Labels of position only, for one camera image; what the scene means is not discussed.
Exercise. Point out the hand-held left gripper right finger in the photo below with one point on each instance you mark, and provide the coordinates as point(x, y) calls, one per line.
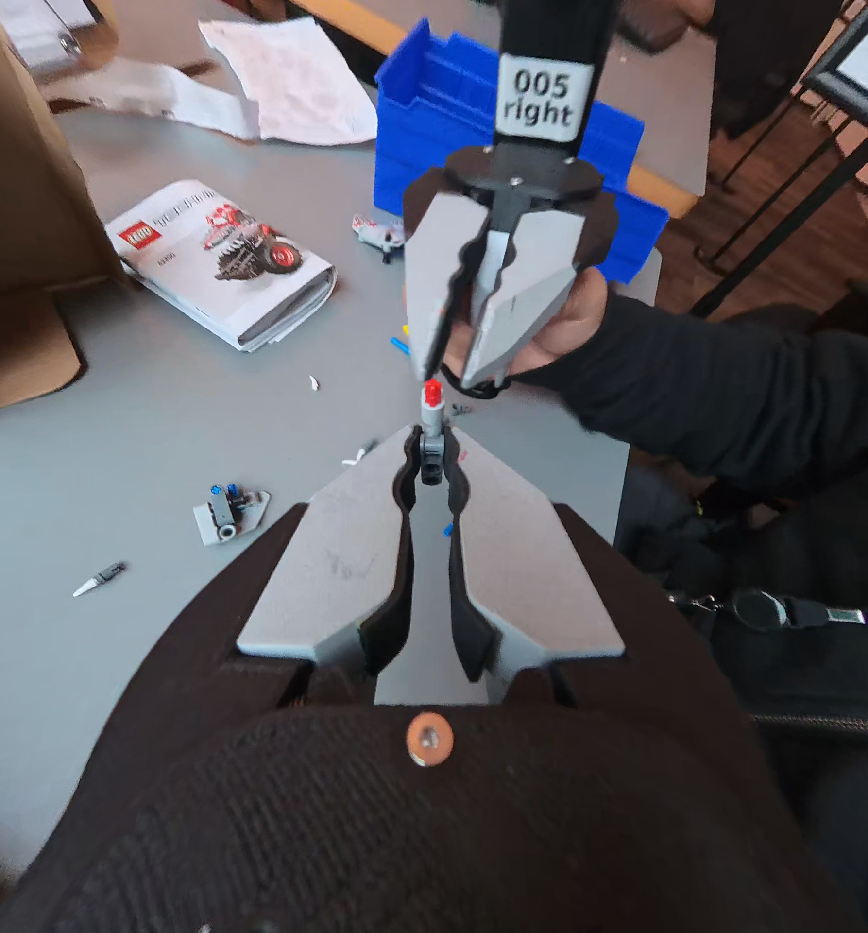
point(536, 568)

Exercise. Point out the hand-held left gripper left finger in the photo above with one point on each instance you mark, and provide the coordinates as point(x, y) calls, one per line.
point(324, 554)

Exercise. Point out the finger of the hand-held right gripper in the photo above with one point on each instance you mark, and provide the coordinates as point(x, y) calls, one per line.
point(543, 270)
point(434, 270)

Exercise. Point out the grey lego piece red pin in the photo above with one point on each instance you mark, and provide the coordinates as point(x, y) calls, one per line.
point(431, 448)

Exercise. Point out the person's right forearm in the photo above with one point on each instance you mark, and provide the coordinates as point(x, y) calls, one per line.
point(696, 393)

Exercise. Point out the red white lego piece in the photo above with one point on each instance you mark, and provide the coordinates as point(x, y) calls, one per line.
point(375, 233)

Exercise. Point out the small grey lego assembly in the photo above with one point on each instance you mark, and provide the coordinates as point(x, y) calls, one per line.
point(226, 514)

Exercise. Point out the white black pointed lego piece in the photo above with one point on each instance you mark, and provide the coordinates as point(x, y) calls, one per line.
point(98, 579)

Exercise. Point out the lego instruction booklet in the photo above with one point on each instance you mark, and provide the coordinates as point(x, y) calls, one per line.
point(186, 255)

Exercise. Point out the person's right hand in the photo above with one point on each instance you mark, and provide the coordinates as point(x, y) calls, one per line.
point(576, 321)

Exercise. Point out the blue plastic bin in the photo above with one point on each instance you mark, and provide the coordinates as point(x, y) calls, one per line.
point(434, 131)

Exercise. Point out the black badge reel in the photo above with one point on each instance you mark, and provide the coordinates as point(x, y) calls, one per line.
point(758, 609)

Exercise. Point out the white printed paper sheet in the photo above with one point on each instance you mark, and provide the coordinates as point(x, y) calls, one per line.
point(295, 80)

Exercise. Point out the crumpled white paper sheet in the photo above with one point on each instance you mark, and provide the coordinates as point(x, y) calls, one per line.
point(157, 91)

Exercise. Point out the person's black jacket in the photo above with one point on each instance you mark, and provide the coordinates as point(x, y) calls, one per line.
point(842, 802)

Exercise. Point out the brown cardboard box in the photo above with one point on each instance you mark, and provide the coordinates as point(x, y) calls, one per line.
point(11, 219)

